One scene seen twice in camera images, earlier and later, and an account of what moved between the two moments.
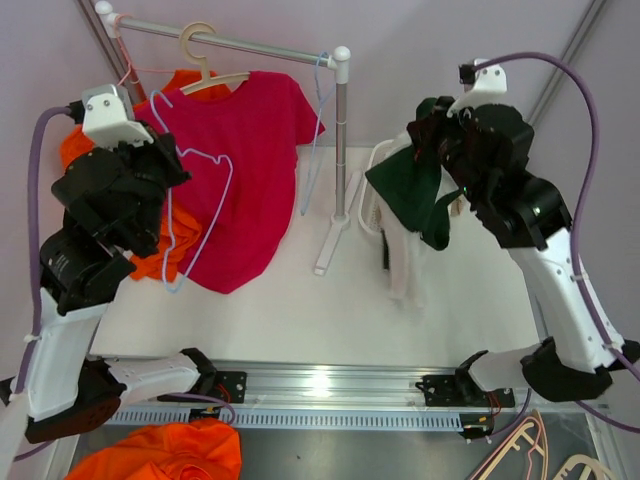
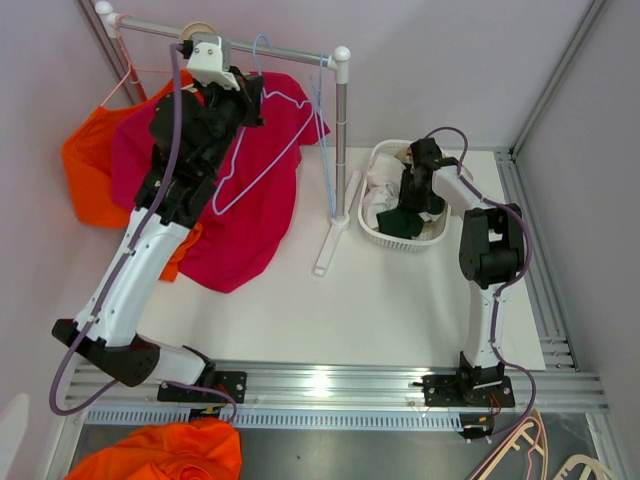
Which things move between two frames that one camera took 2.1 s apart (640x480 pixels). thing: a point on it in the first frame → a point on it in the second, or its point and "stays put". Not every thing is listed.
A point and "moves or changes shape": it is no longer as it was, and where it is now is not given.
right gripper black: [427, 130] → [406, 201]
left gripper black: [161, 149] → [251, 105]
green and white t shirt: [411, 200] moves or changes shape
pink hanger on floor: [530, 450] stays put
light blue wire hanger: [320, 68] → [320, 102]
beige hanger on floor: [588, 462] stays put
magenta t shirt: [240, 147] stays put
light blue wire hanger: [169, 199] → [269, 93]
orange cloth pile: [197, 449] stays put
